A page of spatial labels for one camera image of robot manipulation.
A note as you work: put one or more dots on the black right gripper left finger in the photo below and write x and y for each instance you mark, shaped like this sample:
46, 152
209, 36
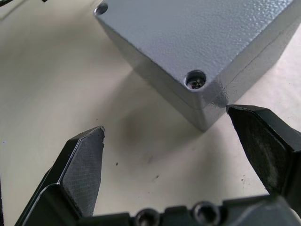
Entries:
81, 169

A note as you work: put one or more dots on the silver lid screw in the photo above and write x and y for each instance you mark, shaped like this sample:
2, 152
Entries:
196, 83

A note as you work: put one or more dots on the grey metal box lid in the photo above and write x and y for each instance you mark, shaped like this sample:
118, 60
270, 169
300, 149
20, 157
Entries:
188, 37

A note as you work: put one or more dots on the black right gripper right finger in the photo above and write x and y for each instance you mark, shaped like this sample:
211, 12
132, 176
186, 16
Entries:
265, 146

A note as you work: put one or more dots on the grey metal box base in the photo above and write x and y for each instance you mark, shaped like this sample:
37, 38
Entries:
209, 116

